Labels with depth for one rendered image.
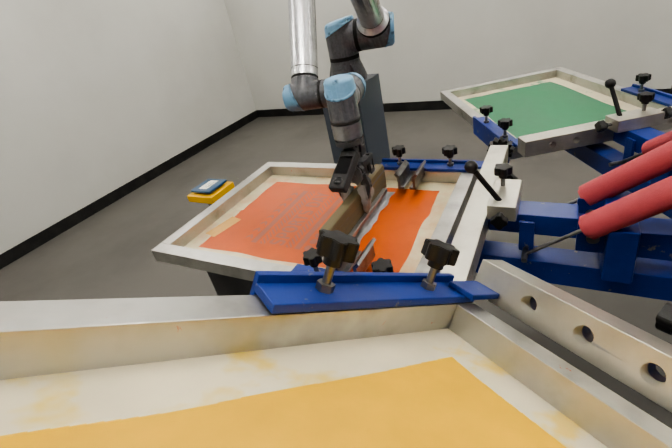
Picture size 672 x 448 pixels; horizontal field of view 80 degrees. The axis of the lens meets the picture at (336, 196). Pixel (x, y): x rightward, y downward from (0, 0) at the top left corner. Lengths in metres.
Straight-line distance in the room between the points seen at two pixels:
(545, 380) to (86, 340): 0.42
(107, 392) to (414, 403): 0.24
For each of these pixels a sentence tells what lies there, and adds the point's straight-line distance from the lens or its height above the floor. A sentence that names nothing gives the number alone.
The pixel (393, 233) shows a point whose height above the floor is 0.95.
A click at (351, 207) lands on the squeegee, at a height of 1.04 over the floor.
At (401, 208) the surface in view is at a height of 0.95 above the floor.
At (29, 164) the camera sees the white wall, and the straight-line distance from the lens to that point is 4.44.
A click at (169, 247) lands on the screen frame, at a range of 1.23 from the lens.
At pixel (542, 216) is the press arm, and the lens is 0.94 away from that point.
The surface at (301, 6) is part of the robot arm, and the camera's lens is 1.19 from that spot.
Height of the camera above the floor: 1.55
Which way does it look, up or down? 27 degrees down
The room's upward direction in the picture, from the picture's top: 13 degrees counter-clockwise
